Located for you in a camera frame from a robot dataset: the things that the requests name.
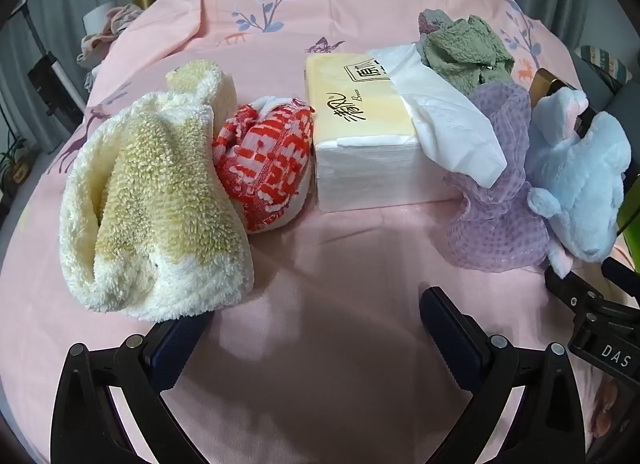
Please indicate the grey sofa cushion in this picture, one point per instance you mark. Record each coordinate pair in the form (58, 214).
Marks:
(580, 69)

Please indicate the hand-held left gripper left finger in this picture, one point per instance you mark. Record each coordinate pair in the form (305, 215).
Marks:
(175, 349)

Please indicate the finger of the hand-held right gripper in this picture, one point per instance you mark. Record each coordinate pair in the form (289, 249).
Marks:
(570, 289)

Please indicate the patterned cushion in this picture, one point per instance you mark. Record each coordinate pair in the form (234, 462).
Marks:
(605, 64)

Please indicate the pink printed sheet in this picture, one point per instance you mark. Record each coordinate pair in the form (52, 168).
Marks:
(325, 269)

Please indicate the blue elephant plush toy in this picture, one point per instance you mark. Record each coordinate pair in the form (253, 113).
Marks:
(575, 184)

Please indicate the white tissue sheet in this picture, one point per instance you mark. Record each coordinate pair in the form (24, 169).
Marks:
(450, 129)

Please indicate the green cardboard box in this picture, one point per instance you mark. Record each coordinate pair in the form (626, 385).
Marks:
(631, 214)

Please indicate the cream fluffy towel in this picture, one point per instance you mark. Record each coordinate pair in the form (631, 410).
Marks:
(150, 194)

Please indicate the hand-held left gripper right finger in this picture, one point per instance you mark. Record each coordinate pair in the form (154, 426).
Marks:
(450, 329)

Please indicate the yellow and white tissue pack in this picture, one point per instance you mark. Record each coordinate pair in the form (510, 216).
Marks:
(360, 164)

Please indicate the lilac mesh cloth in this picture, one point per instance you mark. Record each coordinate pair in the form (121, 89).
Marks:
(495, 229)

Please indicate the dark tin box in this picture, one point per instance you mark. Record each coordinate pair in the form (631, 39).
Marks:
(584, 119)

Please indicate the purple and grey fluffy cloth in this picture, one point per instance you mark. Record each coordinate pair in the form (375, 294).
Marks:
(430, 24)

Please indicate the pink patterned clothing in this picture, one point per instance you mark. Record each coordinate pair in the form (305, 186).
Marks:
(612, 409)

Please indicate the black stick vacuum cleaner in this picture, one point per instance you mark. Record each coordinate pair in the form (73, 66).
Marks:
(52, 86)

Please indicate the green fluffy cloth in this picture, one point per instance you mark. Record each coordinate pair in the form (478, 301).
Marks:
(465, 49)

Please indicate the red and white patterned towel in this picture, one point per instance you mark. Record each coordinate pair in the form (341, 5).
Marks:
(265, 164)

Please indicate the floral crumpled cloth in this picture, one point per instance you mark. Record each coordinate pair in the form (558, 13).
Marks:
(95, 46)

